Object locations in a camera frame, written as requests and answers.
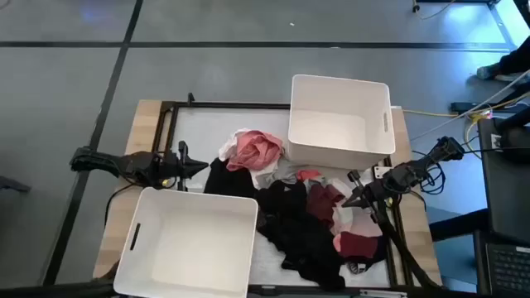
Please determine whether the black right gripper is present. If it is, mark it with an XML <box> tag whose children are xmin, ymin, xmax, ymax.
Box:
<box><xmin>341</xmin><ymin>169</ymin><xmax>394</xmax><ymax>221</ymax></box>

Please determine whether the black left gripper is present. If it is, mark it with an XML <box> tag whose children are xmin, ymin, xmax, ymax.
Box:
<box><xmin>159</xmin><ymin>140</ymin><xmax>210</xmax><ymax>192</ymax></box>

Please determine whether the white grey garment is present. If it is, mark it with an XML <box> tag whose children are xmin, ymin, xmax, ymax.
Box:
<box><xmin>318</xmin><ymin>175</ymin><xmax>355</xmax><ymax>198</ymax></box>

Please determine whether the light pink garment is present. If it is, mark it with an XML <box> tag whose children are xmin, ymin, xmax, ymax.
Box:
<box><xmin>330</xmin><ymin>204</ymin><xmax>384</xmax><ymax>239</ymax></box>

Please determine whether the maroon garment pink edge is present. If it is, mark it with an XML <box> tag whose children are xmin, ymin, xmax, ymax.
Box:
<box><xmin>332</xmin><ymin>230</ymin><xmax>380</xmax><ymax>261</ymax></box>

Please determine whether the coral garment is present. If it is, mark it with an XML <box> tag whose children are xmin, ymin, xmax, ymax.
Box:
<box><xmin>296</xmin><ymin>168</ymin><xmax>323</xmax><ymax>182</ymax></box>

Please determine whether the large black garment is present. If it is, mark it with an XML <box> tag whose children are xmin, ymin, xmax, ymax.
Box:
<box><xmin>253</xmin><ymin>180</ymin><xmax>347</xmax><ymax>291</ymax></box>

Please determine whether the black diagonal support strut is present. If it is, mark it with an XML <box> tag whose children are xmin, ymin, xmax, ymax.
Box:
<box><xmin>374</xmin><ymin>206</ymin><xmax>442</xmax><ymax>289</ymax></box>

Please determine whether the white perforated plastic bin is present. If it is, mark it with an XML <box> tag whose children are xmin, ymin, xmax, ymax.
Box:
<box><xmin>113</xmin><ymin>186</ymin><xmax>260</xmax><ymax>298</ymax></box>
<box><xmin>287</xmin><ymin>74</ymin><xmax>397</xmax><ymax>171</ymax></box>

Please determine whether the black power strip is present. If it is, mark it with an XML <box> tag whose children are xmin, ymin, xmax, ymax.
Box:
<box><xmin>450</xmin><ymin>101</ymin><xmax>494</xmax><ymax>115</ymax></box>

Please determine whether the black laptop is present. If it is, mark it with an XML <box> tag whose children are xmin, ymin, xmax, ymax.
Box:
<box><xmin>473</xmin><ymin>229</ymin><xmax>530</xmax><ymax>298</ymax></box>

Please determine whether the person's shoe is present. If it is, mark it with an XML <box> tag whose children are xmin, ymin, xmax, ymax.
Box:
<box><xmin>475</xmin><ymin>62</ymin><xmax>503</xmax><ymax>81</ymax></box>

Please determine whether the dark grey floor object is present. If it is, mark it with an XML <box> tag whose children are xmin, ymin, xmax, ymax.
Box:
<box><xmin>0</xmin><ymin>175</ymin><xmax>32</xmax><ymax>194</ymax></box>

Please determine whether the person's leg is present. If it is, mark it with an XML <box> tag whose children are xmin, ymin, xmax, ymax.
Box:
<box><xmin>498</xmin><ymin>36</ymin><xmax>530</xmax><ymax>76</ymax></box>

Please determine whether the blue cable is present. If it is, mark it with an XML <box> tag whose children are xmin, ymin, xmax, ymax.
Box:
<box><xmin>418</xmin><ymin>161</ymin><xmax>447</xmax><ymax>196</ymax></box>

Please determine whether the black cable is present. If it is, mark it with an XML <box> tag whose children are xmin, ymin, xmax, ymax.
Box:
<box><xmin>461</xmin><ymin>145</ymin><xmax>530</xmax><ymax>155</ymax></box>
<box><xmin>103</xmin><ymin>183</ymin><xmax>140</xmax><ymax>228</ymax></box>

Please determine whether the white cable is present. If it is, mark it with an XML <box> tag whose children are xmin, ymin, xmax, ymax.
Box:
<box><xmin>408</xmin><ymin>69</ymin><xmax>530</xmax><ymax>142</ymax></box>

